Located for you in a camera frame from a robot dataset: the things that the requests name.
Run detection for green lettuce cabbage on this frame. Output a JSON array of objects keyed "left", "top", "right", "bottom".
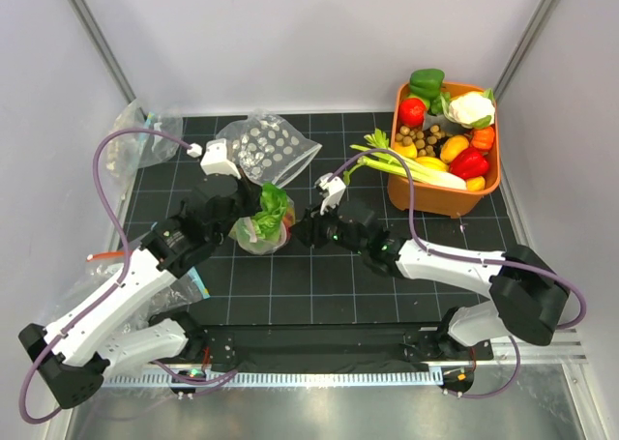
[{"left": 251, "top": 183, "right": 288, "bottom": 240}]

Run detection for dark red round fruit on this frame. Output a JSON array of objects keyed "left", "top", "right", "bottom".
[{"left": 282, "top": 210, "right": 296, "bottom": 229}]

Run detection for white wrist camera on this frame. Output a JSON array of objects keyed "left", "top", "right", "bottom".
[
  {"left": 315, "top": 173, "right": 346, "bottom": 215},
  {"left": 200, "top": 138, "right": 241, "bottom": 179}
]

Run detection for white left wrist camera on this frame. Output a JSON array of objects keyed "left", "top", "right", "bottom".
[{"left": 200, "top": 138, "right": 241, "bottom": 179}]

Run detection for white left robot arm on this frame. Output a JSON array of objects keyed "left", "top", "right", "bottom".
[{"left": 18, "top": 174, "right": 262, "bottom": 409}]

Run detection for white cauliflower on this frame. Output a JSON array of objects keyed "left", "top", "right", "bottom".
[{"left": 445, "top": 89, "right": 496, "bottom": 129}]

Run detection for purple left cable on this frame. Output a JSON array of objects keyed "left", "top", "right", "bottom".
[{"left": 18, "top": 128, "right": 238, "bottom": 425}]

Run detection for yellow squash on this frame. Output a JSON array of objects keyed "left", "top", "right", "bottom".
[{"left": 392, "top": 141, "right": 448, "bottom": 172}]

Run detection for blue-zipper bag front left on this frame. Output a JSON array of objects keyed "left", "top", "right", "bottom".
[{"left": 48, "top": 263, "right": 210, "bottom": 333}]

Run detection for blue-zipper bag back left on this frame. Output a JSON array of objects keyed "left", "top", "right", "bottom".
[{"left": 102, "top": 100, "right": 183, "bottom": 191}]

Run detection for pink-zipper zip bag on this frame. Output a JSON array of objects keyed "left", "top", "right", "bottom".
[{"left": 229, "top": 183, "right": 296, "bottom": 255}]

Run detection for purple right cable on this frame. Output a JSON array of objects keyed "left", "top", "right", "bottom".
[{"left": 328, "top": 150, "right": 589, "bottom": 330}]

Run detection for green celery stalks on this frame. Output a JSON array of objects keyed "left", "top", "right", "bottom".
[{"left": 342, "top": 129, "right": 442, "bottom": 185}]

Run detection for brown mushroom cluster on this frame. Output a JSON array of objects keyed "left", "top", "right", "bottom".
[{"left": 393, "top": 125, "right": 448, "bottom": 159}]

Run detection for blue-zipper bag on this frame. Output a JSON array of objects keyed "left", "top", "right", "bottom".
[
  {"left": 48, "top": 263, "right": 210, "bottom": 333},
  {"left": 102, "top": 100, "right": 183, "bottom": 191}
]

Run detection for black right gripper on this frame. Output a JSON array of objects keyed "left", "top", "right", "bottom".
[{"left": 288, "top": 195, "right": 367, "bottom": 256}]

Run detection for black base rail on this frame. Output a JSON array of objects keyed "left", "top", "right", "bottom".
[{"left": 147, "top": 308, "right": 494, "bottom": 378}]

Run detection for black grid cutting mat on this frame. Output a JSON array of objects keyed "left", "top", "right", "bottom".
[{"left": 114, "top": 111, "right": 533, "bottom": 326}]

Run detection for white-dotted zip bag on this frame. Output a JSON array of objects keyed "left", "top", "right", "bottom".
[{"left": 216, "top": 109, "right": 322, "bottom": 189}]

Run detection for orange-zipper bag front left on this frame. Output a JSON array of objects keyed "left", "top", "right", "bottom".
[{"left": 85, "top": 250, "right": 124, "bottom": 280}]

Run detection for green bell pepper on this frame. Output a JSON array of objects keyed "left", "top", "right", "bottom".
[{"left": 409, "top": 68, "right": 445, "bottom": 100}]

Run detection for yellow lemon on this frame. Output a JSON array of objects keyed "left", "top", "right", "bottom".
[{"left": 466, "top": 176, "right": 486, "bottom": 192}]

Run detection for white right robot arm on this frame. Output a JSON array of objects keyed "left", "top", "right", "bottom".
[{"left": 291, "top": 201, "right": 570, "bottom": 359}]

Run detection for purple cable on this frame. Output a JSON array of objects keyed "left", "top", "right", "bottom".
[
  {"left": 328, "top": 150, "right": 589, "bottom": 330},
  {"left": 18, "top": 128, "right": 238, "bottom": 425}
]

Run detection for orange plastic basket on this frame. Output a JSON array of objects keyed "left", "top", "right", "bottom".
[{"left": 387, "top": 82, "right": 501, "bottom": 219}]

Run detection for red bell pepper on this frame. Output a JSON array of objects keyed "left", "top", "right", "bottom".
[{"left": 449, "top": 147, "right": 489, "bottom": 180}]

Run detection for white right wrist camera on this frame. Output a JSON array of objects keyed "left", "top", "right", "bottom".
[{"left": 315, "top": 173, "right": 346, "bottom": 215}]

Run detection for yellow bell pepper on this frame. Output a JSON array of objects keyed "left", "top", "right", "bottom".
[{"left": 439, "top": 135, "right": 469, "bottom": 164}]

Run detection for red tomato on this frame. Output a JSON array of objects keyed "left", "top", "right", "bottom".
[{"left": 398, "top": 98, "right": 427, "bottom": 127}]

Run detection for small orange pumpkin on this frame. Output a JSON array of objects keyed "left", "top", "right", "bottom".
[{"left": 470, "top": 126, "right": 496, "bottom": 152}]

